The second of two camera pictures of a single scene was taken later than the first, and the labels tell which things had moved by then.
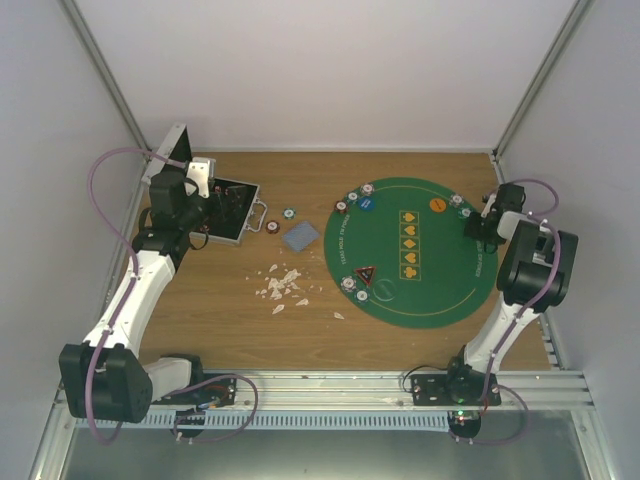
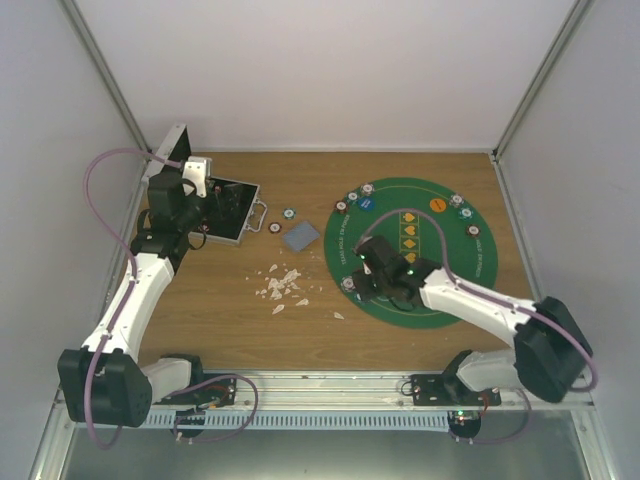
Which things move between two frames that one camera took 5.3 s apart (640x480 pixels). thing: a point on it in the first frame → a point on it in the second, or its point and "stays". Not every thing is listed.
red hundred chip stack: x=272 y=227 stays
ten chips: x=456 y=200 stays
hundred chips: x=341 y=206 stays
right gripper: x=470 y=230 → x=366 y=293
